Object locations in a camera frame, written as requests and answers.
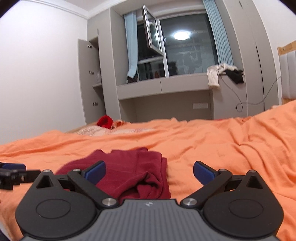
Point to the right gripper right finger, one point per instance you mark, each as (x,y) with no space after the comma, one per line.
(214,182)

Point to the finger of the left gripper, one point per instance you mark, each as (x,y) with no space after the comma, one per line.
(11,178)
(12,166)

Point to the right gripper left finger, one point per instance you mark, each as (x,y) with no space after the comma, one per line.
(85,181)

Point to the dark red long-sleeve sweater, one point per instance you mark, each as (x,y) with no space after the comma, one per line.
(133,174)

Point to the pink patterned pillow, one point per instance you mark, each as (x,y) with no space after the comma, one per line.
(93,131)

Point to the bright red garment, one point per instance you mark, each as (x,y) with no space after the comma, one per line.
(105,122)

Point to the open grey wardrobe door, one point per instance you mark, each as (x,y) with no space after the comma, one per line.
(90,81)

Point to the orange bed blanket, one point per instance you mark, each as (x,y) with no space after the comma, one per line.
(264,142)

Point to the grey window bench drawers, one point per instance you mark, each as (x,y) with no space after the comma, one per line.
(173,84)

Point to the black garment on sill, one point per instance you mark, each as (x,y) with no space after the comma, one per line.
(235,75)

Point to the right light blue curtain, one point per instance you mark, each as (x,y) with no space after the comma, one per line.
(219,33)

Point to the light blue curtain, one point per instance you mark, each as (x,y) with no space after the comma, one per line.
(131,41)
(219,33)

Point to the grey tall wardrobe right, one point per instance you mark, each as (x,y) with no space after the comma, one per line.
(251,52)

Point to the open window sash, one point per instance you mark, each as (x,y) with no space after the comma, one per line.
(152,31)

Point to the left light blue curtain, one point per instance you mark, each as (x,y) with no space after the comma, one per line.
(131,41)

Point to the white wall socket plate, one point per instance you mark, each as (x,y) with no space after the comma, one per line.
(200,105)

